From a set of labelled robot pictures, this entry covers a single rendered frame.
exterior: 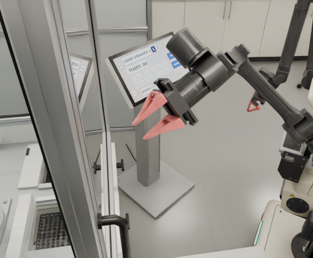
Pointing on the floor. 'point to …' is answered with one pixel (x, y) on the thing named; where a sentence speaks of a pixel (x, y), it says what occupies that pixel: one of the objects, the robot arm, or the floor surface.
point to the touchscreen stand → (152, 172)
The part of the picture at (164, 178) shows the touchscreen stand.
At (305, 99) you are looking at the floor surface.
